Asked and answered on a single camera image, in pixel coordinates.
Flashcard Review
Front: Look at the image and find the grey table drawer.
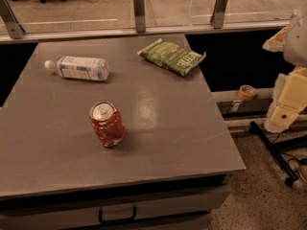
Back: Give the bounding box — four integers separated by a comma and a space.
0, 185, 230, 230

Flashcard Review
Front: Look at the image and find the green chip bag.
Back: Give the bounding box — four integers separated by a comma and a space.
137, 38, 206, 78

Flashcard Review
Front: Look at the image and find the right metal glass bracket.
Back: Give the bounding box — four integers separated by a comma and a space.
210, 0, 228, 29

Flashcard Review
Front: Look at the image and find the orange tape roll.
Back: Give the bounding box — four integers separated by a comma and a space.
238, 84, 257, 101

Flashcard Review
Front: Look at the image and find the black drawer handle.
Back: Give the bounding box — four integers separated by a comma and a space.
98, 206, 137, 226

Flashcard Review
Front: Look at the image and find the middle metal glass bracket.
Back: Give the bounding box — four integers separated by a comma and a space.
133, 0, 146, 33

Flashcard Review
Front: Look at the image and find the clear blue-label plastic bottle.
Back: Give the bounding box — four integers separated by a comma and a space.
44, 56, 109, 81

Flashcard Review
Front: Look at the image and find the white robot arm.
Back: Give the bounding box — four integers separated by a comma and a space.
263, 5, 307, 133

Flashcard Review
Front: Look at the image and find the left metal glass bracket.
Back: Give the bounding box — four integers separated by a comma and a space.
0, 0, 25, 39

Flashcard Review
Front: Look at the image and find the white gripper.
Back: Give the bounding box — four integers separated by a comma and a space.
264, 66, 307, 134

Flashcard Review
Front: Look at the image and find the black stand leg with caster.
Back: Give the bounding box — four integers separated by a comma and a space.
249, 122, 298, 187

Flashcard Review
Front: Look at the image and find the red soda can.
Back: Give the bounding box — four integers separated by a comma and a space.
89, 102, 126, 148

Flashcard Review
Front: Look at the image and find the metal glass bracket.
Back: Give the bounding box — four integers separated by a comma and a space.
133, 0, 146, 33
210, 0, 228, 29
0, 0, 25, 39

